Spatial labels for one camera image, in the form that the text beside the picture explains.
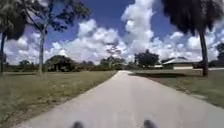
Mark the dark tree with thin trunk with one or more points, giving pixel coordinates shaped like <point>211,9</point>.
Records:
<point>2,50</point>

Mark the far row of trees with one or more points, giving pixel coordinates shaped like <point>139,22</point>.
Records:
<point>106,62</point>

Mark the grey paved path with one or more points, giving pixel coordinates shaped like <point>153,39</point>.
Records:
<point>130,100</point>

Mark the wide dark bush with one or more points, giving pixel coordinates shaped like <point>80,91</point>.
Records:
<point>60,63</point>

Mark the grass field with dry patches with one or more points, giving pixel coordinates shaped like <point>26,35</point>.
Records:
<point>40,90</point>

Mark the green grass verge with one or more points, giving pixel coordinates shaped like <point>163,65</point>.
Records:
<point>200,86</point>

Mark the dark palm tree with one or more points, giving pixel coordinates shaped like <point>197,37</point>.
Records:
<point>203,50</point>

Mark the house with grey roof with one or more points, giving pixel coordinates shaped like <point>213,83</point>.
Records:
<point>178,62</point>

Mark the round dark tree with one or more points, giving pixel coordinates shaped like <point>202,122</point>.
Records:
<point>146,59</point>

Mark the robot's own part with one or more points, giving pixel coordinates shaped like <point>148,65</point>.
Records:
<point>77,125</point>
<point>149,124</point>

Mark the tall thin tree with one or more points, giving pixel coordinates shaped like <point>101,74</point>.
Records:
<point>41,50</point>

